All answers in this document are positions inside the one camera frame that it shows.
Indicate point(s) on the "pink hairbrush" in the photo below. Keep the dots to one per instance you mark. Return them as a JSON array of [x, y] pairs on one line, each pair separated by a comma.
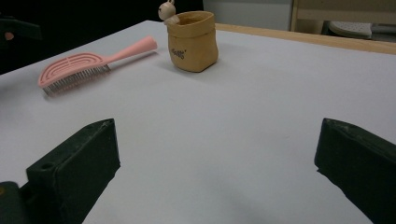
[[74, 67]]

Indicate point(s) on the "wooden shelf furniture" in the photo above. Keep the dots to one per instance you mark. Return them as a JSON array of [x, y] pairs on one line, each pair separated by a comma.
[[342, 11]]

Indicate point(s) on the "grey perforated pad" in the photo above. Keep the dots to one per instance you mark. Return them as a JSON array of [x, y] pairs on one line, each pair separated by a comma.
[[350, 29]]

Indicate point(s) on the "wooden table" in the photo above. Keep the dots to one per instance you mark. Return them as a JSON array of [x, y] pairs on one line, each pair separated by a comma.
[[311, 39]]

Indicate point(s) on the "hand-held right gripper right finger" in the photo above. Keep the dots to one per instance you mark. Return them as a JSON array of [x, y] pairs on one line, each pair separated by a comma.
[[358, 161]]

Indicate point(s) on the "small wooden bunny doll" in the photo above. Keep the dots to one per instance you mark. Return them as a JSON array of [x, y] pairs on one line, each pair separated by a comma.
[[166, 11]]

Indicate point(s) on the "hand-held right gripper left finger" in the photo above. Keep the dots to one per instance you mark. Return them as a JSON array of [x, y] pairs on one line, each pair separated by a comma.
[[84, 168]]

